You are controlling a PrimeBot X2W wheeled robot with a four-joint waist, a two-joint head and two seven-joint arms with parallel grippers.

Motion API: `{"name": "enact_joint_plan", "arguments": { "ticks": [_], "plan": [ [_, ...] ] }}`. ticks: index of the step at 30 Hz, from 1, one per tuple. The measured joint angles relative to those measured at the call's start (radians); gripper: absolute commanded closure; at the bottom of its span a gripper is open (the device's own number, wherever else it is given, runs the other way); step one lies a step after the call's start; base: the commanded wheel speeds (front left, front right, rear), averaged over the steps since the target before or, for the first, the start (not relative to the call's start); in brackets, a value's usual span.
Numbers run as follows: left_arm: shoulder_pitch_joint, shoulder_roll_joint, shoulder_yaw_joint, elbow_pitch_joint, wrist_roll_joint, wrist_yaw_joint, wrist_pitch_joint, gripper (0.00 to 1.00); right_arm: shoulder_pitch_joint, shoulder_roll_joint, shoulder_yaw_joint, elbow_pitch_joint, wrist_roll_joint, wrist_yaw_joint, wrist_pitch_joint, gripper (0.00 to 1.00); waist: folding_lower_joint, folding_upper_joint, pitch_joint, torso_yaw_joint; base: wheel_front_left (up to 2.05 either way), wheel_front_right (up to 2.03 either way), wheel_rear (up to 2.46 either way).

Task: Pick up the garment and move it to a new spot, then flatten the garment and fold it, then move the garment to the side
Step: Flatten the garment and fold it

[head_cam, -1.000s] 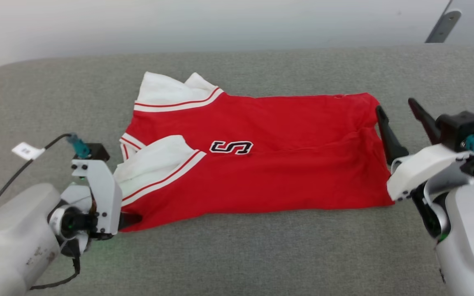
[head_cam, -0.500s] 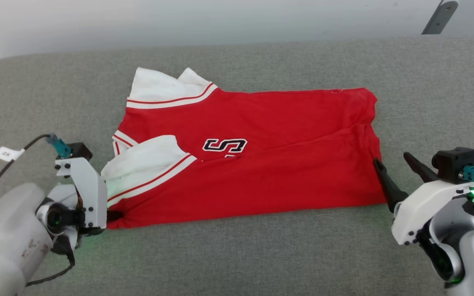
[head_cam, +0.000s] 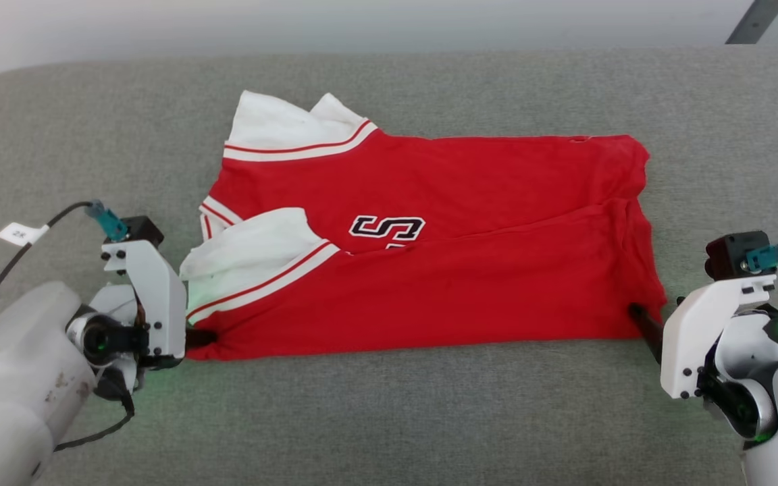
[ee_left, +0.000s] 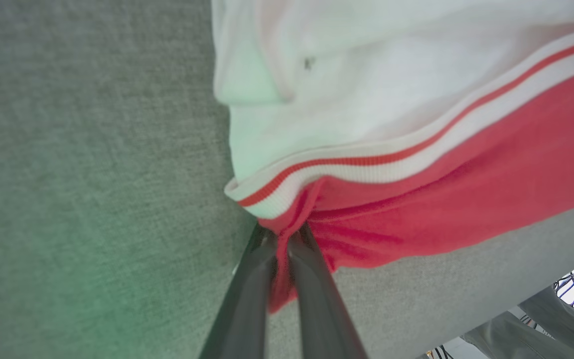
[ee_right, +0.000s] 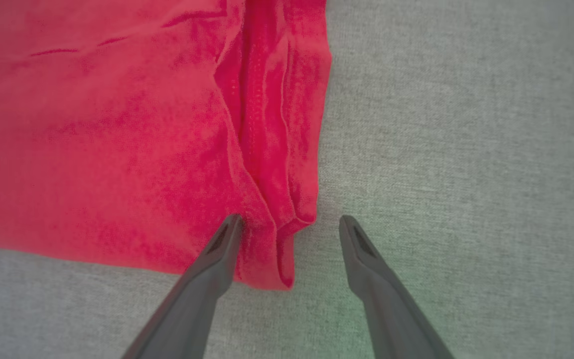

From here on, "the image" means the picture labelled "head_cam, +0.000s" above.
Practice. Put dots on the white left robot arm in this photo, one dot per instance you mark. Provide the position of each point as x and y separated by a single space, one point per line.
11 378

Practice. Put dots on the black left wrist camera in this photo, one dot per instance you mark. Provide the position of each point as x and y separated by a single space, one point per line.
142 231

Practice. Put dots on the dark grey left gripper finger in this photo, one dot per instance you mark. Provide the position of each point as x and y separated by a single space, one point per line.
201 338

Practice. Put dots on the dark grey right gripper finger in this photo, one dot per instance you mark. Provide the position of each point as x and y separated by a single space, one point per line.
649 327

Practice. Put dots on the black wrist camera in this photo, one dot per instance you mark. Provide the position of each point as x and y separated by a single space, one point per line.
727 255
142 231

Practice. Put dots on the red and white jersey shirt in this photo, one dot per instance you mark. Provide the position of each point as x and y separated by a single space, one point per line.
463 290

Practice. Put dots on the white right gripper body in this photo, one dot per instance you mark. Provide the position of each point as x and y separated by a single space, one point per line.
693 337

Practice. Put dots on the grey metal wall bar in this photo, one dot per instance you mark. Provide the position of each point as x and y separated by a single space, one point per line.
757 20

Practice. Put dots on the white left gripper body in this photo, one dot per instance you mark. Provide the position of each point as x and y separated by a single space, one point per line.
163 310

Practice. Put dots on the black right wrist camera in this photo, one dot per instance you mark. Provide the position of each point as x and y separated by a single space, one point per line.
727 255

